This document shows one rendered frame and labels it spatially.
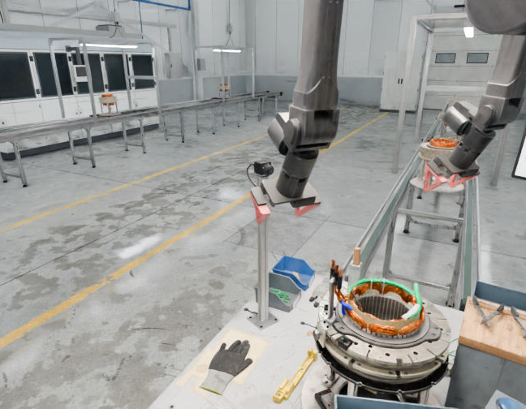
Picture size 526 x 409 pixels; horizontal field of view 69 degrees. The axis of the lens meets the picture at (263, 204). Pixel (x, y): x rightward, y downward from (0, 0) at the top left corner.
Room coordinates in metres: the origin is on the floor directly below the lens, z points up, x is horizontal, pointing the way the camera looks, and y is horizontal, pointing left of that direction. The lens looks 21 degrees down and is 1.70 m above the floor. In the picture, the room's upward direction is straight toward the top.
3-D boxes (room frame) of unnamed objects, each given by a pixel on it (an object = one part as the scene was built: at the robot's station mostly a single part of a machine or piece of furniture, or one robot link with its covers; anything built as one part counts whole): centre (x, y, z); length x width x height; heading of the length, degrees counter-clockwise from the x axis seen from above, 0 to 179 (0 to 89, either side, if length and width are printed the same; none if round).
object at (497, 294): (0.93, -0.70, 0.92); 0.17 x 0.11 x 0.28; 58
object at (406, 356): (0.80, -0.30, 1.09); 0.32 x 0.32 x 0.01
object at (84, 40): (7.10, 2.71, 1.39); 1.56 x 0.82 x 1.29; 153
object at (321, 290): (1.36, -0.27, 0.79); 0.24 x 0.12 x 0.02; 153
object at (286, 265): (1.47, -0.14, 0.82); 0.16 x 0.14 x 0.07; 64
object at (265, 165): (1.18, -0.01, 1.37); 0.06 x 0.04 x 0.04; 38
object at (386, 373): (0.66, -0.25, 1.05); 0.09 x 0.04 x 0.01; 57
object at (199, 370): (0.98, 0.12, 0.78); 0.31 x 0.19 x 0.01; 153
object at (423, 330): (0.80, -0.30, 1.05); 0.22 x 0.22 x 0.12
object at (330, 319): (0.77, -0.17, 1.15); 0.03 x 0.02 x 0.12; 139
